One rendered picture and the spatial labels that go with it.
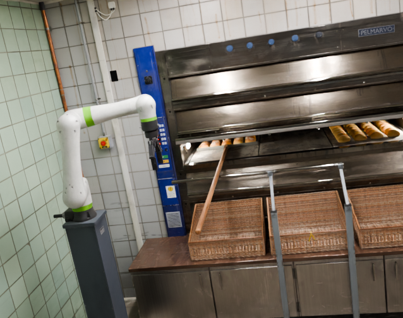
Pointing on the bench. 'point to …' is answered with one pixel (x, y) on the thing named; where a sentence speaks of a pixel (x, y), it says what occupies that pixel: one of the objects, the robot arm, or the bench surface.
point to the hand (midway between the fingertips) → (158, 164)
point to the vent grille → (174, 219)
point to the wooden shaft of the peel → (210, 194)
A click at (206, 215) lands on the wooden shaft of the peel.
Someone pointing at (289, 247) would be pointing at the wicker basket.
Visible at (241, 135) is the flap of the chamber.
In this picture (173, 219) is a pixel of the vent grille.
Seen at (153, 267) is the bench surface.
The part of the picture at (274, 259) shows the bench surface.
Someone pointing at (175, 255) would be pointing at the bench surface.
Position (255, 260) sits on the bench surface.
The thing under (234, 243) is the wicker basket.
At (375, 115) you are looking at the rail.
